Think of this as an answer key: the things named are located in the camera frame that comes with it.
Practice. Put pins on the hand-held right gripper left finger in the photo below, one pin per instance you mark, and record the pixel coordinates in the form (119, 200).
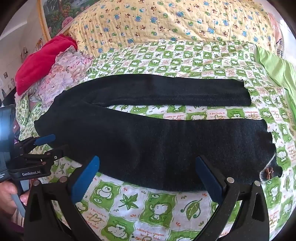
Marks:
(85, 179)

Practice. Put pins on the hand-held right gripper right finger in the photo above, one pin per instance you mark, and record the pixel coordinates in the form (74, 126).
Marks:
(208, 179)

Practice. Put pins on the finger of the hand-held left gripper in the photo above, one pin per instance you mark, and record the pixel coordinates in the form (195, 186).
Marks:
(46, 139)
(50, 154)

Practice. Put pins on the black pants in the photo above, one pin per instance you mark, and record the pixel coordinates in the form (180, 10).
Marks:
(143, 143)

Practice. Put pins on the person's left hand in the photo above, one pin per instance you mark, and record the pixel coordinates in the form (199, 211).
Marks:
(7, 192)

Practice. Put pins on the green printed bed sheet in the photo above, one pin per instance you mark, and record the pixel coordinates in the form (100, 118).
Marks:
(143, 208)

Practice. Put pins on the pink floral cloth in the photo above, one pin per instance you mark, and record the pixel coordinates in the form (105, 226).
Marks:
(64, 71)

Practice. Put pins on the red cloth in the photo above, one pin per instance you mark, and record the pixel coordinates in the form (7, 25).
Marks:
(39, 62)

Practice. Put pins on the framed landscape painting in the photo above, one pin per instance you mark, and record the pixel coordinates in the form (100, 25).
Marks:
(62, 14)

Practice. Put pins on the plain green cloth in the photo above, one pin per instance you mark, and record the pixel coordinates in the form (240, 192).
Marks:
(277, 67)

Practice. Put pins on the plaid cloth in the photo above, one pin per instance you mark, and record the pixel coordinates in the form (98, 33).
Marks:
(280, 46)

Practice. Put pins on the yellow printed quilt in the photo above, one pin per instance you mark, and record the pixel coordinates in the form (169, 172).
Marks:
(175, 23)

